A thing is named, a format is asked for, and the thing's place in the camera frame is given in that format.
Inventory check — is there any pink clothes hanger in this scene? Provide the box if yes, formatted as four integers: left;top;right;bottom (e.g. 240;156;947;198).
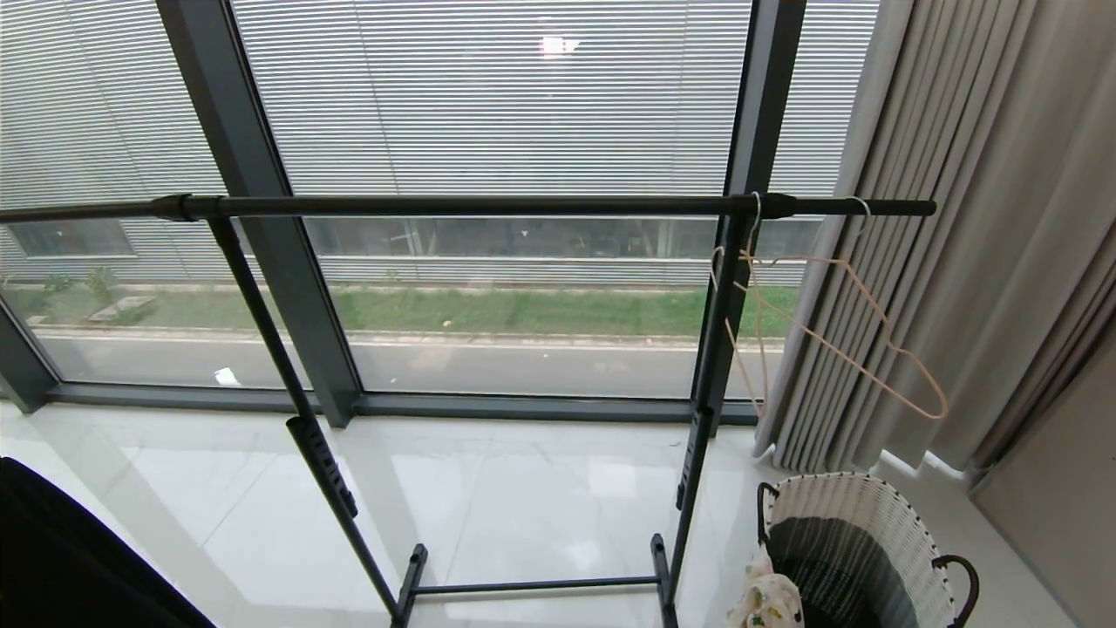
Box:
739;197;949;421
709;192;770;418

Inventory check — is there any cream printed garment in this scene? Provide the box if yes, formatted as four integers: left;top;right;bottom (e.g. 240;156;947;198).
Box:
727;543;806;628

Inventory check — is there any black short-sleeved shirt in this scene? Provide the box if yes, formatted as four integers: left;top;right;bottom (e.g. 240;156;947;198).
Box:
0;455;219;628

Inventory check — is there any black clothes rack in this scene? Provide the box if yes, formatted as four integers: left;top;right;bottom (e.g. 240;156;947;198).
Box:
0;192;938;628

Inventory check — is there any white laundry basket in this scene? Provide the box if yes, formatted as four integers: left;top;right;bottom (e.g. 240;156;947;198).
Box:
756;471;981;628

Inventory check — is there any window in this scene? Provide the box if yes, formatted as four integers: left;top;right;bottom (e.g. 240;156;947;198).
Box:
0;0;881;428

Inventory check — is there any beige curtain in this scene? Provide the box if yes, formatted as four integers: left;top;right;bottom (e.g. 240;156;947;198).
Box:
754;0;1116;479

